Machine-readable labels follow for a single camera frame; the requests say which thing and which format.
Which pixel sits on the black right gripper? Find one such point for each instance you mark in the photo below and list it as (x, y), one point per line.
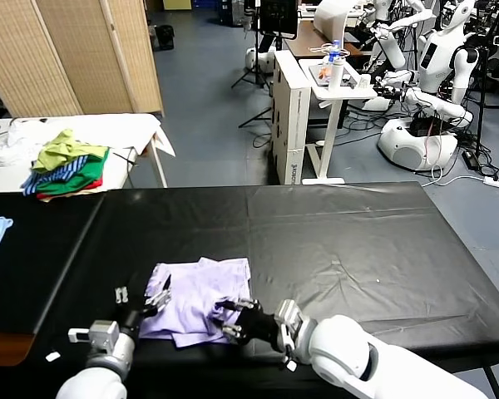
(258, 328)

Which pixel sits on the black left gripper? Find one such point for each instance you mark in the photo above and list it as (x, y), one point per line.
(133, 318)

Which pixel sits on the lavender t-shirt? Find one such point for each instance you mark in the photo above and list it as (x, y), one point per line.
(191, 299)

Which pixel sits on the small white robot base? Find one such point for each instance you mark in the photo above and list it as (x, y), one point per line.
(262, 60)

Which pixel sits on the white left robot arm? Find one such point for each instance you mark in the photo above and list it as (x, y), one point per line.
(95, 382)

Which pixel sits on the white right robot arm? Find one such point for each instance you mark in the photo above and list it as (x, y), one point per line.
(349, 353)

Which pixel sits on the small black table cover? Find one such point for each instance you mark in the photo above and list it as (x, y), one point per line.
(45, 232)

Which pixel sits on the red garment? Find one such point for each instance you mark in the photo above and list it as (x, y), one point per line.
(95, 183)

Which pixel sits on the beige garment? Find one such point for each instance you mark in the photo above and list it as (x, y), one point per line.
(66, 196)

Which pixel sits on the dark green garment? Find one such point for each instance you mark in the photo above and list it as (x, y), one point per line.
(87, 172)

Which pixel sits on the blue striped garment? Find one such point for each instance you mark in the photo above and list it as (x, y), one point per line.
(54, 176)

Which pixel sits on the lime green garment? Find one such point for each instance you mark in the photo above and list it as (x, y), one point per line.
(56, 151)

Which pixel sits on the white sheet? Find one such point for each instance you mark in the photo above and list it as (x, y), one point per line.
(116, 129)

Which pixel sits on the large black table cover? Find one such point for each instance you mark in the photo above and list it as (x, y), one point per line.
(399, 249)

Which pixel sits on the white folding table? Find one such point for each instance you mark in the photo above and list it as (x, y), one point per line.
(8, 178)

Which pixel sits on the crumpled white garment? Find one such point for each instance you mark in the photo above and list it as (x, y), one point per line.
(16, 141)

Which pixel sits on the tall white cardboard box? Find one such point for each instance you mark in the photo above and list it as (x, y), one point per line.
(291, 124)

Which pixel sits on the white side table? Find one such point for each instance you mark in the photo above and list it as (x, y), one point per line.
(332, 124)

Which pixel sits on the bamboo folding screen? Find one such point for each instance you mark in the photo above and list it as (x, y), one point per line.
(66, 54)

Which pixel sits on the small orange object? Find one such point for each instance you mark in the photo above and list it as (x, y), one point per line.
(324, 72)

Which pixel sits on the black bin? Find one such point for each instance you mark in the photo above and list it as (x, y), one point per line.
(165, 37)

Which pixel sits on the white thermos bottle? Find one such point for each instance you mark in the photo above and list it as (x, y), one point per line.
(335, 75)

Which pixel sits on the black tripod stand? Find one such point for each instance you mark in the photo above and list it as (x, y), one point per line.
(256, 50)

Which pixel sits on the white cup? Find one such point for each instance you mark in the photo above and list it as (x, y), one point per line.
(364, 82)

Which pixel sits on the black power adapter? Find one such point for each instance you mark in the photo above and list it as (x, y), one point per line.
(470, 159)

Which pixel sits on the brown wooden desk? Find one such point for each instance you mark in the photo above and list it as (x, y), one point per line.
(305, 41)

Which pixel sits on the clear blue-capped water bottle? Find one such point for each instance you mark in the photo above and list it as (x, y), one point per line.
(334, 49)

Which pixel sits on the black monitor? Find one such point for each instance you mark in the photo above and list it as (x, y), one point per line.
(276, 16)

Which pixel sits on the white curved shell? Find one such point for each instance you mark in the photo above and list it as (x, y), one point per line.
(328, 16)

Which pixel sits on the white wheeled humanoid robot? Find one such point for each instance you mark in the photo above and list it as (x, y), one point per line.
(434, 62)

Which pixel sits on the black pole stand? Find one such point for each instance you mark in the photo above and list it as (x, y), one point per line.
(481, 104)

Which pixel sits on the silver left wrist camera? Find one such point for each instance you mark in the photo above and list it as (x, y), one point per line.
(104, 334)

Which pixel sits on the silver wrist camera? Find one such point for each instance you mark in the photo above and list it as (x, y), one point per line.
(104, 334)
(291, 320)

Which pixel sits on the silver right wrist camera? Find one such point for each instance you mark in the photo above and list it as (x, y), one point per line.
(291, 320)

